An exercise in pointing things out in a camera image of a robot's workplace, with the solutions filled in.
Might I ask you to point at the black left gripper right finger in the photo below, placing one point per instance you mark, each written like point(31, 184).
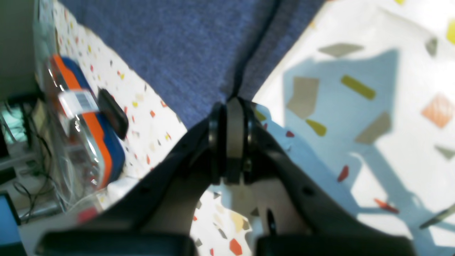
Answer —
point(299, 218)

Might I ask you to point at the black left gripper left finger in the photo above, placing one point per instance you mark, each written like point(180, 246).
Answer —
point(154, 218)

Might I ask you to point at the blue T-shirt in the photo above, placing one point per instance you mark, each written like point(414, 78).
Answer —
point(194, 53)

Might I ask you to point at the orange blue tool case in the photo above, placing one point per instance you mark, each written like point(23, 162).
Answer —
point(88, 152)

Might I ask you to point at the small black box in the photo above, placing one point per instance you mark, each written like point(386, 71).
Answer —
point(115, 115)

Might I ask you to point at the terrazzo pattern table cloth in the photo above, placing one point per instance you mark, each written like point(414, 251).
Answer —
point(363, 102)

